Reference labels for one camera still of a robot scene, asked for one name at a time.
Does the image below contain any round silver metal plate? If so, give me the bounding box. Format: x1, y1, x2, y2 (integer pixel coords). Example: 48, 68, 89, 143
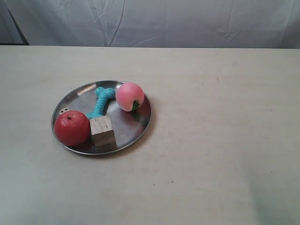
51, 80, 152, 156

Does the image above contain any turquoise rubber bone toy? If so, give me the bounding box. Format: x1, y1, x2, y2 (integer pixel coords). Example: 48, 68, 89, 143
86, 87, 115, 120

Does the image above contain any light wooden cube block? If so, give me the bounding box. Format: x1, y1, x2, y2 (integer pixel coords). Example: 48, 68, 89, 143
90, 115, 117, 151

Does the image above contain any small wooden die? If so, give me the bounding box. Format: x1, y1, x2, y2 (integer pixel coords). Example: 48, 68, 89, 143
59, 108, 71, 116

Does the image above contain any pink toy peach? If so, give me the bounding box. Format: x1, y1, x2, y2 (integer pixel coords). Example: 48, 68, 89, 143
116, 82, 145, 112

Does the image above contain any red toy orange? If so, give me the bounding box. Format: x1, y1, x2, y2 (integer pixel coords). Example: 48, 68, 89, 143
54, 111, 90, 147

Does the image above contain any white backdrop cloth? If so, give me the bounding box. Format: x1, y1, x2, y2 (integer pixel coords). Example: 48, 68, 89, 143
0, 0, 300, 48

